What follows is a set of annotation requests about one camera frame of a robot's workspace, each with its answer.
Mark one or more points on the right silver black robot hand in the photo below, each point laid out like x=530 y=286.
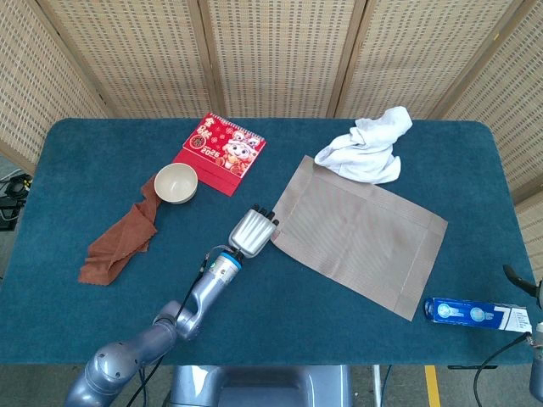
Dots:
x=513 y=274

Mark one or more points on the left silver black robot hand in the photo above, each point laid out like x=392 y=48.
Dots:
x=252 y=233

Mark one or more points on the cream bowl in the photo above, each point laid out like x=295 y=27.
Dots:
x=176 y=182

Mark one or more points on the silver woven placemat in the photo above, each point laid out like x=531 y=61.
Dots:
x=360 y=237

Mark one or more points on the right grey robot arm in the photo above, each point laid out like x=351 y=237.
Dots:
x=536 y=381

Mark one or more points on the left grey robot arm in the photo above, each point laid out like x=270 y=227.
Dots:
x=208 y=292

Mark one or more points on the blue toothpaste box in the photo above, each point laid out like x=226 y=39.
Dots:
x=458 y=313

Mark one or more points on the red desk calendar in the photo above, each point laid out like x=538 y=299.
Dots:
x=220 y=148

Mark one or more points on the teal table cover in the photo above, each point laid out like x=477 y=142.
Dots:
x=297 y=318

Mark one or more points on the brown cloth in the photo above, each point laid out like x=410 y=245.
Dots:
x=123 y=237

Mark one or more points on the white crumpled cloth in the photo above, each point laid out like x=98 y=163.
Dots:
x=365 y=157

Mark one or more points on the grey robot torso base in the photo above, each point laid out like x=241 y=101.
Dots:
x=254 y=386

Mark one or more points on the woven bamboo folding screen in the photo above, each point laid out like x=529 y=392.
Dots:
x=275 y=55

